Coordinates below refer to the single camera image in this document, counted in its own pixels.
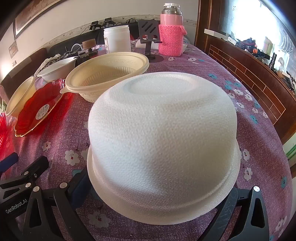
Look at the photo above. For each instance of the white foam bowl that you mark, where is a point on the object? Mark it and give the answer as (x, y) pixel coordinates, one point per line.
(161, 139)

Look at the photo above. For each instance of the brown brick pattern ledge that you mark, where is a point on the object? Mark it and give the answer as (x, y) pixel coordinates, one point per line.
(242, 69)

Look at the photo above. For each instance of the white plastic jar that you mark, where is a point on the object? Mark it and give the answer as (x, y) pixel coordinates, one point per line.
(118, 39)

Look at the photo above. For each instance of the pink thermos with knit sleeve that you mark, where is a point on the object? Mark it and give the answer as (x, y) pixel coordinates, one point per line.
(171, 39)

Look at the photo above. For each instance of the black charger dock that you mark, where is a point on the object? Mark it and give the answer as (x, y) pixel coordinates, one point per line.
(95, 25)
(109, 22)

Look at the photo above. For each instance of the dark bottle with wooden cap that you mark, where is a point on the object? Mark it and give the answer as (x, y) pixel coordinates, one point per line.
(89, 44)

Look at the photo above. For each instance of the cream patterned plastic bowl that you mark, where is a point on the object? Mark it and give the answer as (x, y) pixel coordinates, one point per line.
(104, 76)

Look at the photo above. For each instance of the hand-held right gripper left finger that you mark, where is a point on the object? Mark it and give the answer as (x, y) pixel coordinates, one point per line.
(77, 187)

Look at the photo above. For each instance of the white box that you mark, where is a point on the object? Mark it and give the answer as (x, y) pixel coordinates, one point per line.
(217, 33)

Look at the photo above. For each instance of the framed horse painting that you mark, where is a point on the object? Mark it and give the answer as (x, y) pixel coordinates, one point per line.
(30, 14)

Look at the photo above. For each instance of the black sofa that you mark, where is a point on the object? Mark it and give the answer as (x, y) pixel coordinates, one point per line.
(57, 47)

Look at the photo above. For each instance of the purple floral tablecloth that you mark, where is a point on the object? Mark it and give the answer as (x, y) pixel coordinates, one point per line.
(57, 143)

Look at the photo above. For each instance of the wooden window frame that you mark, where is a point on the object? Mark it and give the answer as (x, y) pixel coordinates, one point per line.
(202, 20)

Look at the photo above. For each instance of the black flashlight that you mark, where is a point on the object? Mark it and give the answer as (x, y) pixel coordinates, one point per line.
(273, 60)

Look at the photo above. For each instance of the black phone stand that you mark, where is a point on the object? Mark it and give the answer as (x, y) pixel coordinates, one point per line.
(148, 27)

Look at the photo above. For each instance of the small framed wall plaque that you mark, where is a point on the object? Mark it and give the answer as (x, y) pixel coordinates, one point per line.
(13, 49)

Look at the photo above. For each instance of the red gold-rimmed plate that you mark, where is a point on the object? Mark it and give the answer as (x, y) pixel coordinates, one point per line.
(2, 134)
(30, 111)

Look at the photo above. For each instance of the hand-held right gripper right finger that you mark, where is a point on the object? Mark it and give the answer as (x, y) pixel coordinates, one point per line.
(227, 208)

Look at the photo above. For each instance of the white plastic bowl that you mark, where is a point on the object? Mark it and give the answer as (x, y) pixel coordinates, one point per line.
(57, 69)

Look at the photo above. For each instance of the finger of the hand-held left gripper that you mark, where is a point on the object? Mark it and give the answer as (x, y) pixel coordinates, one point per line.
(30, 170)
(9, 162)

